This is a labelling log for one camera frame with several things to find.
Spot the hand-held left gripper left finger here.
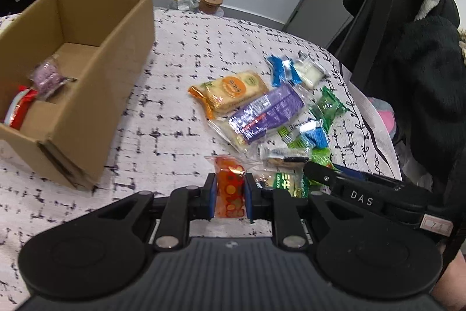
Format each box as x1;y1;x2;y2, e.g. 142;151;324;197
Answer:
93;173;218;249

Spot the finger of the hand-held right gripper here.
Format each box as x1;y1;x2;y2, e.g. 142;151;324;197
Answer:
303;161;343;188
333;164;403;185

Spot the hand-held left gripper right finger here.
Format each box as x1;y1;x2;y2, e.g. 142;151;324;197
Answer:
244;173;365;249

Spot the light green snack packet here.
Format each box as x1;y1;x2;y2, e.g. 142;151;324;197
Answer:
308;147;333;169

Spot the orange dotted snack packet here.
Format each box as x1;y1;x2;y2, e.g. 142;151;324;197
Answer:
204;155;248;220

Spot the clear black label snack packet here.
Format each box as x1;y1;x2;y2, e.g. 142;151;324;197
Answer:
259;145;310;169

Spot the small green white snack packet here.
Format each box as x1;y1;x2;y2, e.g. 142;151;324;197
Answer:
277;122;317;147

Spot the dark green snack packet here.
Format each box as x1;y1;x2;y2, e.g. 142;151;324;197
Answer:
309;87;348;133

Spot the purple label snack packet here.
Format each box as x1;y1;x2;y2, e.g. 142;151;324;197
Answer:
209;82;306;154

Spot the orange cracker packet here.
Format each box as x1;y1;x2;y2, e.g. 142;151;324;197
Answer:
187;70;271;120

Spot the brown cardboard box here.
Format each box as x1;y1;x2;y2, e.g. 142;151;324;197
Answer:
0;0;156;191

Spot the pink plush toy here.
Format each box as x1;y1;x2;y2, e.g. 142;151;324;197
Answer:
368;98;398;141

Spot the clear white snack packet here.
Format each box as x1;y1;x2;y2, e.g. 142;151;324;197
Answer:
293;54;326;89

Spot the blue foil snack packet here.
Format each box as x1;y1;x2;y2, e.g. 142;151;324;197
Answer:
267;55;303;87

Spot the black jacket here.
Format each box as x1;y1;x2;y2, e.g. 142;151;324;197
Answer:
391;0;466;189

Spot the brown paper cup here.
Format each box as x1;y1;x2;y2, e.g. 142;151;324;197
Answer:
198;0;223;15

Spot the clear plastic bag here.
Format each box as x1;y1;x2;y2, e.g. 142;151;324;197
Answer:
168;0;200;11

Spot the red snack packet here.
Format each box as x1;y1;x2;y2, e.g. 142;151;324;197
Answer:
3;85;40;131

